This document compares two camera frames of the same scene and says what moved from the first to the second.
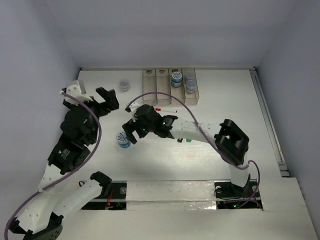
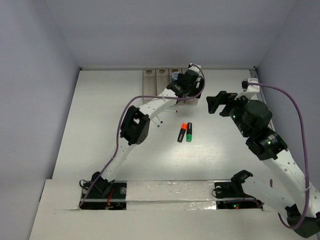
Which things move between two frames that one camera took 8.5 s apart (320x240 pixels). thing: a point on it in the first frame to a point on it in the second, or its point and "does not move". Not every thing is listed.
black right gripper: (129, 126) to (223, 97)
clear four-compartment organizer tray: (181, 83) does not move
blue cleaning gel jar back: (176, 79) does not move
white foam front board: (157, 210) does not move
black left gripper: (111, 104) to (198, 84)
